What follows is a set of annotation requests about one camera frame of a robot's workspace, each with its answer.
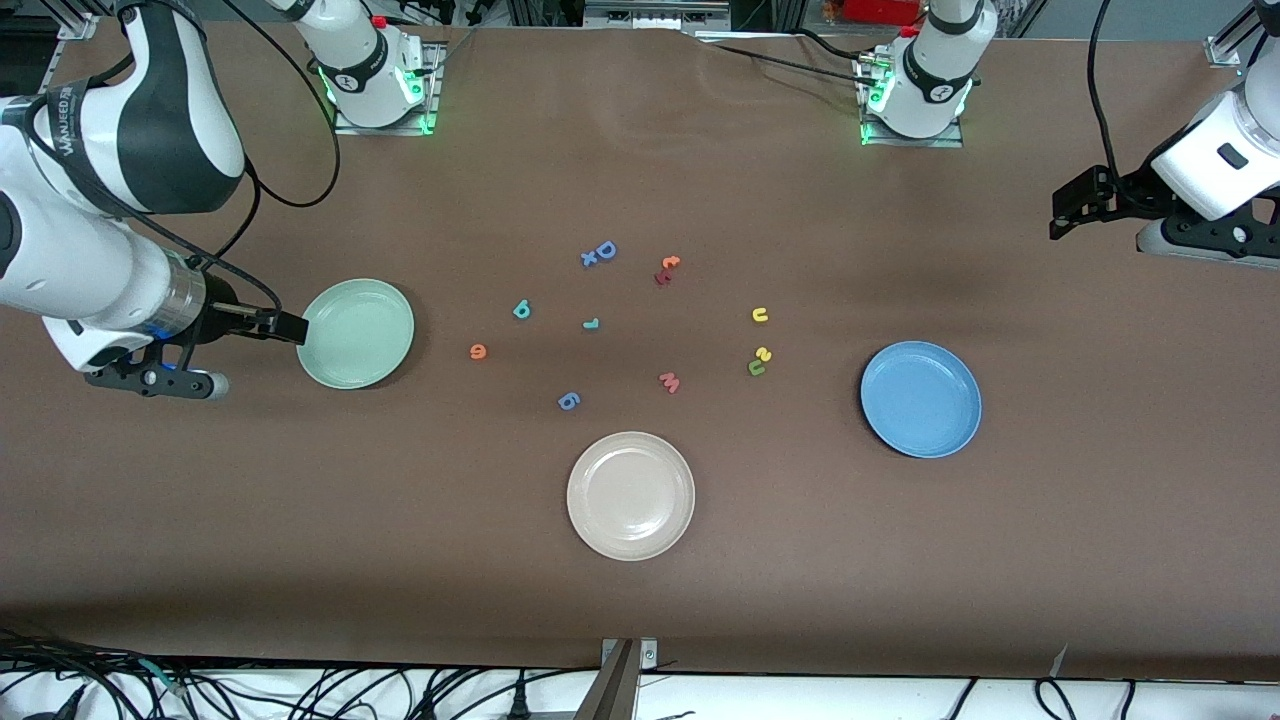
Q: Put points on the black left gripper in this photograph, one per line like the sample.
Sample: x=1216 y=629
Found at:
x=1127 y=190

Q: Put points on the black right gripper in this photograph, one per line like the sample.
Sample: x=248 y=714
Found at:
x=222 y=310

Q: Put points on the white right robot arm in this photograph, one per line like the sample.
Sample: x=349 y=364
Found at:
x=60 y=260

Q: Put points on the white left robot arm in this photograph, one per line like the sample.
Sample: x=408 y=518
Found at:
x=935 y=70

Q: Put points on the light green plate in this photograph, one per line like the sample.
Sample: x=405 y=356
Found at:
x=355 y=333

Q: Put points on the blue plate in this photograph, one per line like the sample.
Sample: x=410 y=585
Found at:
x=921 y=400

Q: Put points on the red box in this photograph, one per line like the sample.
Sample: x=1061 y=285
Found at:
x=880 y=10

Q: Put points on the blue foam number six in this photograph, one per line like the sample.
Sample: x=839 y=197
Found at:
x=569 y=401

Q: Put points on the blue foam letter D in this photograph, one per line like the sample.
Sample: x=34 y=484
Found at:
x=606 y=250

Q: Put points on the beige plate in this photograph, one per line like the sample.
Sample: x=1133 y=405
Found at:
x=630 y=496

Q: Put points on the pink foam letter W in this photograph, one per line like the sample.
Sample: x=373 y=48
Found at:
x=669 y=382

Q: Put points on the brown table cover sheet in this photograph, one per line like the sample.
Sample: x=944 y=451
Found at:
x=900 y=560

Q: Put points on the grey metal equipment box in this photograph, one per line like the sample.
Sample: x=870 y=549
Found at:
x=650 y=14

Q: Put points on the aluminium arm base plate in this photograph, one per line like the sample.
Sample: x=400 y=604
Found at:
x=945 y=140
x=350 y=125

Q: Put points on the aluminium frame profile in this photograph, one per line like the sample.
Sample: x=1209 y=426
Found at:
x=1225 y=50
x=78 y=25

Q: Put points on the aluminium camera post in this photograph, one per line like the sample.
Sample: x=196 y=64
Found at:
x=612 y=690

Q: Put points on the small metal corner bracket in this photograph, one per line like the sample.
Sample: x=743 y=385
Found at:
x=648 y=655

